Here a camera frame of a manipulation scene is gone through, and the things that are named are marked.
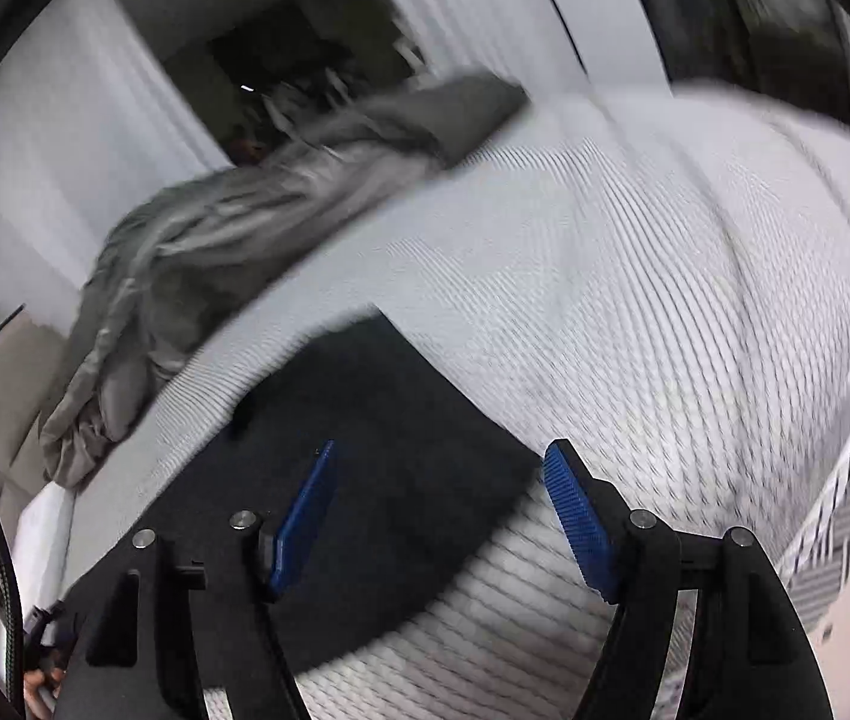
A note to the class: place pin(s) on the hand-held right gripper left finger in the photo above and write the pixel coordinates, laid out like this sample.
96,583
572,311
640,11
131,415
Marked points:
303,521

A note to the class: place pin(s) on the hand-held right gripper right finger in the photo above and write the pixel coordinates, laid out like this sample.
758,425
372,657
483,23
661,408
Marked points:
575,517

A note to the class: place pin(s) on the grey crumpled blanket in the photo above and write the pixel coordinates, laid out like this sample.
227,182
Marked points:
207,240

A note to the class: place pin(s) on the white pillow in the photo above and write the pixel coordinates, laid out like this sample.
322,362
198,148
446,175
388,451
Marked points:
42,540

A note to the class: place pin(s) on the white textured bed mattress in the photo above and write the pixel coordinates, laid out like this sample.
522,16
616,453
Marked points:
620,277

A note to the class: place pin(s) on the black pants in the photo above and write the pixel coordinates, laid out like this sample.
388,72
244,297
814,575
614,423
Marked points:
395,420

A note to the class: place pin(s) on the white curtain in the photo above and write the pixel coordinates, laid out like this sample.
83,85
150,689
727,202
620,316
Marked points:
57,127
470,7

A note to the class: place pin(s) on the person's left hand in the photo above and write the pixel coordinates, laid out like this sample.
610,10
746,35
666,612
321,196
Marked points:
42,690

